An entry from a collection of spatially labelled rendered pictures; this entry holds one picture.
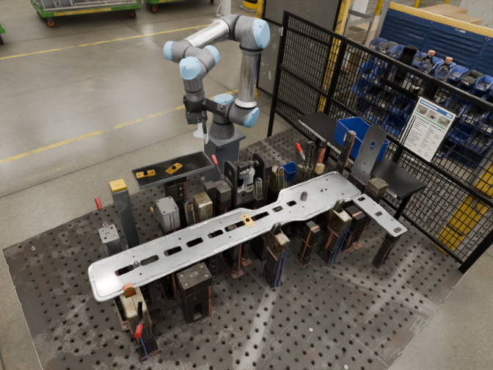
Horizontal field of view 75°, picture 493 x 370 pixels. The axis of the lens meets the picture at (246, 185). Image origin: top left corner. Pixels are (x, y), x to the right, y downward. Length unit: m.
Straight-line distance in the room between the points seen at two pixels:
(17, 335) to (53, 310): 0.89
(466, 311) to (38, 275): 2.79
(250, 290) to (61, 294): 0.89
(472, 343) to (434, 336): 0.25
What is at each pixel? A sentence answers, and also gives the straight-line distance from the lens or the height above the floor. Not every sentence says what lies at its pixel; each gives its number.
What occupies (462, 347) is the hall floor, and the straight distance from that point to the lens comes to 2.83.
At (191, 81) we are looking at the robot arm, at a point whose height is 1.64.
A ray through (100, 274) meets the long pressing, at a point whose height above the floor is 1.00.
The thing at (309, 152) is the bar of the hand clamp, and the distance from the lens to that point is 1.76.
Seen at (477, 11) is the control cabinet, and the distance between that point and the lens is 8.23.
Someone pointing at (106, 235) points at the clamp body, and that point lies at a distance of 1.49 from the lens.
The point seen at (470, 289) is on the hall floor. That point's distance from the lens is 3.17.
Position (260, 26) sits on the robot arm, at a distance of 1.61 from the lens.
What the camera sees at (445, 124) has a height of 1.38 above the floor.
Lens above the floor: 2.16
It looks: 42 degrees down
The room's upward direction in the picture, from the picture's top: 5 degrees clockwise
